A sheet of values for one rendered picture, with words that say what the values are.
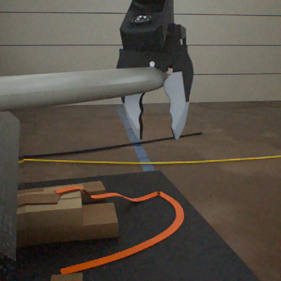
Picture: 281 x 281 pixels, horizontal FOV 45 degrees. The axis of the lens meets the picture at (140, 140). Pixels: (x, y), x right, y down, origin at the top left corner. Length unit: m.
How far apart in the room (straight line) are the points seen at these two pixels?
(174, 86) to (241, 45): 6.00
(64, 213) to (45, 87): 1.50
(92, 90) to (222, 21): 6.01
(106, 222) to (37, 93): 1.55
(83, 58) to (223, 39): 2.43
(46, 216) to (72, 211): 0.13
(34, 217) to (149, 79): 1.47
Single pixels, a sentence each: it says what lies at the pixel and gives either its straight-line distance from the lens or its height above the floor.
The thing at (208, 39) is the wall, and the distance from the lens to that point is 6.22.
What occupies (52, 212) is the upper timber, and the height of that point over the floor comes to 0.19.
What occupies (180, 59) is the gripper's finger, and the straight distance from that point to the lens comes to 0.44.
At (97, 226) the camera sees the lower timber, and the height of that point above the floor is 0.09.
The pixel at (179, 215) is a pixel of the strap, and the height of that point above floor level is 0.02.
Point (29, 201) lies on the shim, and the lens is 1.87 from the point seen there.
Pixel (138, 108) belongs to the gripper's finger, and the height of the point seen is 0.91.
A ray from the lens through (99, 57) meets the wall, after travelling 5.88.
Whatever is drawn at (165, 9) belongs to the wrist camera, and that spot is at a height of 1.03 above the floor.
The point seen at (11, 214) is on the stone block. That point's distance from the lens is 0.86.
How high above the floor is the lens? 0.99
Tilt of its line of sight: 16 degrees down
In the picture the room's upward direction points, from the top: straight up
